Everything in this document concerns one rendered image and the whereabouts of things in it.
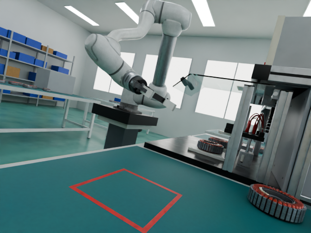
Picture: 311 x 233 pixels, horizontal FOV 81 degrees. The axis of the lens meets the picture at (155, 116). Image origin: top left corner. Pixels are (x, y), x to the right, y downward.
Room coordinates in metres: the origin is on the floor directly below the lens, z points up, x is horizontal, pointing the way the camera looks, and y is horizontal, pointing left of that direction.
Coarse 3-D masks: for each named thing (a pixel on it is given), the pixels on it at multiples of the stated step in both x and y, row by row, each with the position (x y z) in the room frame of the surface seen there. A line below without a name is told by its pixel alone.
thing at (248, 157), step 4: (240, 152) 0.72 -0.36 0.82; (244, 152) 0.71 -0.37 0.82; (252, 152) 0.77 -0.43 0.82; (240, 156) 0.72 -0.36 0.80; (244, 156) 0.71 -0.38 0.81; (248, 156) 0.71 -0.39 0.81; (252, 156) 0.70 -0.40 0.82; (244, 160) 0.71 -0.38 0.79; (248, 160) 0.71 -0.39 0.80; (240, 164) 0.72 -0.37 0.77; (244, 164) 0.71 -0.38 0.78; (248, 164) 0.70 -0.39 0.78
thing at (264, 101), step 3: (264, 96) 0.72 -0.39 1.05; (267, 96) 0.72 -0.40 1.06; (270, 96) 0.71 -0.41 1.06; (264, 99) 0.72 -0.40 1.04; (267, 99) 0.71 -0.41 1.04; (261, 102) 0.74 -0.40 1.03; (264, 102) 0.72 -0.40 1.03; (267, 102) 0.71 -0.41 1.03; (270, 102) 0.71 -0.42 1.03; (273, 102) 0.71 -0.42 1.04; (267, 105) 0.75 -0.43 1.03; (270, 105) 0.74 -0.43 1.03; (273, 105) 0.72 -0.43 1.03
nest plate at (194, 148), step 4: (196, 144) 0.89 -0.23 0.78; (188, 148) 0.78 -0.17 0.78; (192, 148) 0.77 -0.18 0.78; (196, 148) 0.78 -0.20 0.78; (196, 152) 0.76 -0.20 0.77; (200, 152) 0.75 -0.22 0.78; (204, 152) 0.75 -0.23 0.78; (208, 152) 0.76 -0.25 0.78; (208, 156) 0.74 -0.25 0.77; (212, 156) 0.73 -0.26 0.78; (216, 156) 0.72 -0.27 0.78; (220, 156) 0.73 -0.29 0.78
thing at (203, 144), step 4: (200, 140) 0.80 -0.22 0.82; (204, 140) 0.84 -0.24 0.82; (200, 144) 0.78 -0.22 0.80; (204, 144) 0.77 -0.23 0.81; (208, 144) 0.76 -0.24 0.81; (212, 144) 0.76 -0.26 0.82; (216, 144) 0.82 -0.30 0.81; (220, 144) 0.81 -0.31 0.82; (200, 148) 0.79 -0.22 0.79; (204, 148) 0.77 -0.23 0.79; (208, 148) 0.76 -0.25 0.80; (212, 148) 0.75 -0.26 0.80; (216, 148) 0.76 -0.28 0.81; (220, 148) 0.76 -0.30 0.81; (212, 152) 0.76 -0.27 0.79; (216, 152) 0.76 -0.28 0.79; (220, 152) 0.77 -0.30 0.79
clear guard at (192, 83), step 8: (184, 80) 0.70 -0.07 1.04; (192, 80) 0.73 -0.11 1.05; (200, 80) 0.74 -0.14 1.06; (208, 80) 0.70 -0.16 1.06; (216, 80) 0.67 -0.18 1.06; (224, 80) 0.64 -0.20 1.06; (232, 80) 0.61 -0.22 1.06; (240, 80) 0.60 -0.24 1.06; (176, 88) 0.73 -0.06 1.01; (184, 88) 0.77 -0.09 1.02; (192, 88) 0.82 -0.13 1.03; (200, 88) 0.87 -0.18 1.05; (216, 88) 0.84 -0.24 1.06; (224, 88) 0.79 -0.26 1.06; (232, 88) 0.75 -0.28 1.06; (240, 88) 0.71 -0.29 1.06; (256, 88) 0.65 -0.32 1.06; (264, 88) 0.62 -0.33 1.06; (272, 88) 0.59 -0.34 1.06
